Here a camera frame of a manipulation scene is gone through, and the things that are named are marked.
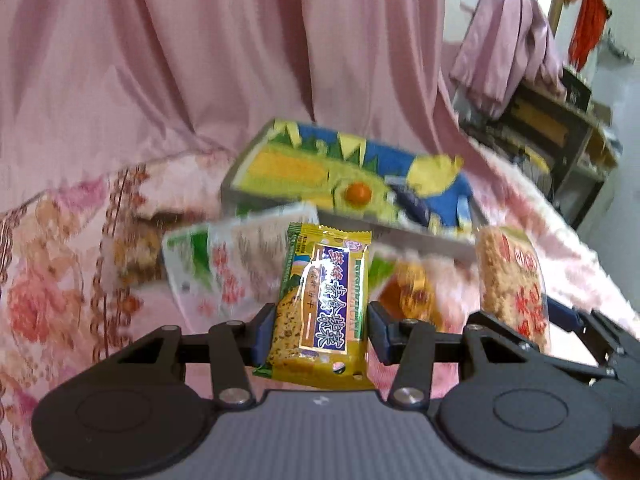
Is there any rice cracker clear packet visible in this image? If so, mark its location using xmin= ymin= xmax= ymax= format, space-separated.
xmin=475 ymin=226 xmax=550 ymax=353

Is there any gold candy packet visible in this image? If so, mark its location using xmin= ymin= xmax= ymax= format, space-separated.
xmin=376 ymin=260 xmax=447 ymax=332

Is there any white green snack pouch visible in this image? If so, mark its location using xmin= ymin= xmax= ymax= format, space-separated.
xmin=162 ymin=203 xmax=318 ymax=332

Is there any orange green white packet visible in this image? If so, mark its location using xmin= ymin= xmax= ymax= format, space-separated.
xmin=368 ymin=254 xmax=397 ymax=290

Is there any yellow cracker packet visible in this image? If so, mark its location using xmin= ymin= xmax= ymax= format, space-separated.
xmin=255 ymin=223 xmax=373 ymax=390

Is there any mixed nuts clear bag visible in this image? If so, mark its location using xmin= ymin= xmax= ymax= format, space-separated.
xmin=106 ymin=211 xmax=186 ymax=288

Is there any orange tangerine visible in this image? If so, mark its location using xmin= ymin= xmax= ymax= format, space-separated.
xmin=343 ymin=182 xmax=372 ymax=209

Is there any dark blue stick packet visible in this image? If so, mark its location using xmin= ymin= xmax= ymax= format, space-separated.
xmin=385 ymin=177 xmax=431 ymax=228

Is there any grey tray with dinosaur drawing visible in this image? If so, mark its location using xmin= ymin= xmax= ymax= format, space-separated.
xmin=221 ymin=119 xmax=486 ymax=261

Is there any floral bed cover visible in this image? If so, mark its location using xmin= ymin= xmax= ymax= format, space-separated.
xmin=1 ymin=145 xmax=639 ymax=479

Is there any dark wooden desk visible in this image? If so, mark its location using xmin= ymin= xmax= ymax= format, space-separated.
xmin=460 ymin=81 xmax=620 ymax=230

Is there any black box on desk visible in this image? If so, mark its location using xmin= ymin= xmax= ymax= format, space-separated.
xmin=561 ymin=65 xmax=592 ymax=112

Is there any hanging pink curtain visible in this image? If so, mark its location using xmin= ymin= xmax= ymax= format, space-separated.
xmin=449 ymin=0 xmax=566 ymax=118

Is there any red hanging tassel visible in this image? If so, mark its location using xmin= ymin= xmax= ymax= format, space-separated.
xmin=568 ymin=0 xmax=612 ymax=72

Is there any pink satin sheet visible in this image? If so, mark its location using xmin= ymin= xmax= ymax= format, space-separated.
xmin=1 ymin=0 xmax=495 ymax=209

